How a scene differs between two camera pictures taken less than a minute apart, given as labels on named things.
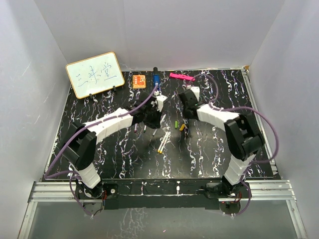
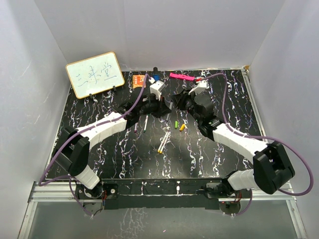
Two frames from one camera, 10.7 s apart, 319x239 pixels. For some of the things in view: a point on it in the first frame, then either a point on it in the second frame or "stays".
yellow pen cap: [182, 128] stays
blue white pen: [161, 121] -> [170, 108]
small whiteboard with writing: [95, 74] stays
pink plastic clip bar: [182, 76] stays
